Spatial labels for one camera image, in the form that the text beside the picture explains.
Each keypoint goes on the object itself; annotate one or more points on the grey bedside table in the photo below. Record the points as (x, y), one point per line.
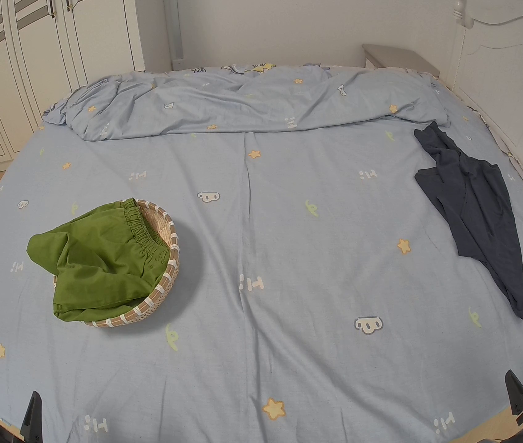
(395, 56)

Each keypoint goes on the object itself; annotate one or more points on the dark blue garment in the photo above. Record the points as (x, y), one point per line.
(478, 210)

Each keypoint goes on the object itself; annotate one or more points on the bed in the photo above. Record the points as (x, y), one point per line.
(289, 201)

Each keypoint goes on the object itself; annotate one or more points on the pale blue quilt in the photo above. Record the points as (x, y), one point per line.
(243, 104)

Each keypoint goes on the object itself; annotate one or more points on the white wardrobe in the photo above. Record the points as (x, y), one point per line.
(35, 62)

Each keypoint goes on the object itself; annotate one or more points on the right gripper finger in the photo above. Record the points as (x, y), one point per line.
(517, 395)

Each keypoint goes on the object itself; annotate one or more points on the green shorts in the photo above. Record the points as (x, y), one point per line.
(95, 266)

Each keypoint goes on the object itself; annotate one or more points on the round woven basket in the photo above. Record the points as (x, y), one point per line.
(155, 222)

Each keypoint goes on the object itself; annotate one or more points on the pale wall pipe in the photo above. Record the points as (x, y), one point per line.
(174, 16)

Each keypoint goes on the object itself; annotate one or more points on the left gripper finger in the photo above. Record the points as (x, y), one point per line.
(33, 420)

